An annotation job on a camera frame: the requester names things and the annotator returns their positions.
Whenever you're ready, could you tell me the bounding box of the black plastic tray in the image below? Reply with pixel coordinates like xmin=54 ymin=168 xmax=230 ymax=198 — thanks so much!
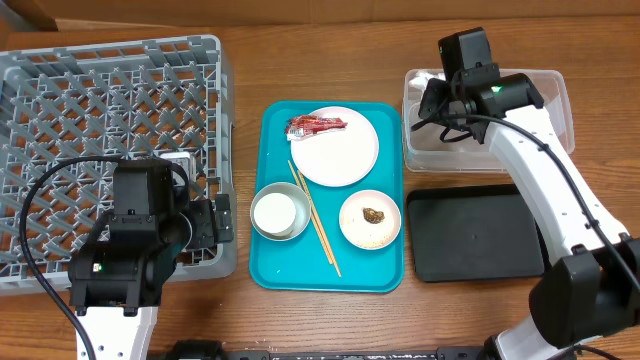
xmin=406 ymin=184 xmax=549 ymax=283

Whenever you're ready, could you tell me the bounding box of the small pink bowl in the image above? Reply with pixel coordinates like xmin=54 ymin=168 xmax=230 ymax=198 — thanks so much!
xmin=339 ymin=190 xmax=402 ymax=250

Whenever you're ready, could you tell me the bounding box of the large white round plate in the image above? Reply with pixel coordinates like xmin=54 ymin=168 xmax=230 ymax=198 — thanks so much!
xmin=290 ymin=106 xmax=380 ymax=187

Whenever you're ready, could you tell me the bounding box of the black rail at table edge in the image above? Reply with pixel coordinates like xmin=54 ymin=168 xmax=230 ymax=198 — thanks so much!
xmin=147 ymin=340 xmax=485 ymax=360

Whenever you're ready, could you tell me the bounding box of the right wooden chopstick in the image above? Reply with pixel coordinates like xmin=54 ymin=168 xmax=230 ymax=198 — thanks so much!
xmin=297 ymin=171 xmax=342 ymax=278

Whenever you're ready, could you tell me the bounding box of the teal plastic serving tray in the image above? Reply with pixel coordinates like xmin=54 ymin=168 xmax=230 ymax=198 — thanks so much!
xmin=249 ymin=101 xmax=404 ymax=293

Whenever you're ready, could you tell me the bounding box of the white paper cup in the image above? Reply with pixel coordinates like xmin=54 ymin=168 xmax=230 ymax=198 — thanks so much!
xmin=253 ymin=193 xmax=297 ymax=237

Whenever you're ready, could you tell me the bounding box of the clear plastic waste bin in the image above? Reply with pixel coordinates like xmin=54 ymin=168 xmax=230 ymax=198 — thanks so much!
xmin=402 ymin=69 xmax=575 ymax=173

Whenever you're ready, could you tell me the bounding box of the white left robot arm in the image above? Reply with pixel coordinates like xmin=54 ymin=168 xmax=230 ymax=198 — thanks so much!
xmin=68 ymin=159 xmax=238 ymax=359

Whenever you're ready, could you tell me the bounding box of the grey plastic dish rack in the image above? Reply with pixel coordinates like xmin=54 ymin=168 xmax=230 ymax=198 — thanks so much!
xmin=1 ymin=34 xmax=237 ymax=296

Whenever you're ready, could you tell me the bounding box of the red snack wrapper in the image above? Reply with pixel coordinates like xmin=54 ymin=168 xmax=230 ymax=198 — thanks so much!
xmin=285 ymin=115 xmax=347 ymax=141

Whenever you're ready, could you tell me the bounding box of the left wooden chopstick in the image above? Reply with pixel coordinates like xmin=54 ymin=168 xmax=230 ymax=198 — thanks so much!
xmin=287 ymin=159 xmax=334 ymax=265

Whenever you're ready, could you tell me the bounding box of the wooden chopstick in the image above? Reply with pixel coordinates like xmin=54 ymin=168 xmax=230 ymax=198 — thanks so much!
xmin=287 ymin=159 xmax=334 ymax=265
xmin=297 ymin=171 xmax=342 ymax=278

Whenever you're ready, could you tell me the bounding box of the brown food scrap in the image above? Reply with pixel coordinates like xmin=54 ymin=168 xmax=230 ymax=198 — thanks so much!
xmin=362 ymin=208 xmax=385 ymax=224

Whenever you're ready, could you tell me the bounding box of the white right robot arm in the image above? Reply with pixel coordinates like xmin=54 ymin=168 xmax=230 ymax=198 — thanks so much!
xmin=403 ymin=71 xmax=639 ymax=359

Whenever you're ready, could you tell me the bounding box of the grey round bowl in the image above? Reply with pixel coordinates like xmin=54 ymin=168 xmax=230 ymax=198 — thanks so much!
xmin=250 ymin=182 xmax=311 ymax=242

